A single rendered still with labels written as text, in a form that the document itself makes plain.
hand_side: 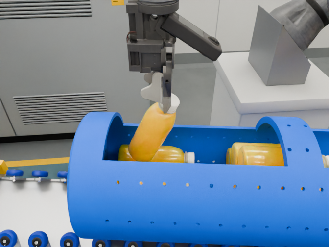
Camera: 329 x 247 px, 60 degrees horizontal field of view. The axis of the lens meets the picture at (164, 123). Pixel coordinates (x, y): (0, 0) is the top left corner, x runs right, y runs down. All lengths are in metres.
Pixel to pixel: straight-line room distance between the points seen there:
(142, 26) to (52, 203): 0.57
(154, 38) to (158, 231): 0.36
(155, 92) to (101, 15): 1.41
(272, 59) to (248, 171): 0.42
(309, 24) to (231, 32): 2.62
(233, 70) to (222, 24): 2.46
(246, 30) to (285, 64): 2.65
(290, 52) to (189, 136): 0.37
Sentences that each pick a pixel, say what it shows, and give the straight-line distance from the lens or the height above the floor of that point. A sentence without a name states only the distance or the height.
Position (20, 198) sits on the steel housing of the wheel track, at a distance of 0.93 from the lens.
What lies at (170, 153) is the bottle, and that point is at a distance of 0.73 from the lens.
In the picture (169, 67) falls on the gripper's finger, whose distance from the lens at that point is 0.51.
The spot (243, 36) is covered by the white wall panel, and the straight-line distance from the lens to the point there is 3.55.
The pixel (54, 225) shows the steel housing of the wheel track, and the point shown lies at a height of 0.93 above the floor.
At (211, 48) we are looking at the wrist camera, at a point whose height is 1.39.
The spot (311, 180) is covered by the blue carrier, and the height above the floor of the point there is 1.20.
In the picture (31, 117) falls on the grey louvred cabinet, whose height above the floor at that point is 0.27.
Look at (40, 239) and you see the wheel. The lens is 0.77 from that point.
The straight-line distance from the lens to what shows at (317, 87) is 0.97.
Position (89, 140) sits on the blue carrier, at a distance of 0.57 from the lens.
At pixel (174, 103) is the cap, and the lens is 0.58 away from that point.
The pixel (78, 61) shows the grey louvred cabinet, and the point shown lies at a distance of 2.06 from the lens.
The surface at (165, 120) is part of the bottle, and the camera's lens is 0.60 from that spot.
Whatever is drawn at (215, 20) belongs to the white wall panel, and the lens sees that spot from 3.38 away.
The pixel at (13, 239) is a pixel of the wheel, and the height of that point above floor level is 0.97.
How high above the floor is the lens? 1.60
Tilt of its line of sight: 39 degrees down
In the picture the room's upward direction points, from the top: straight up
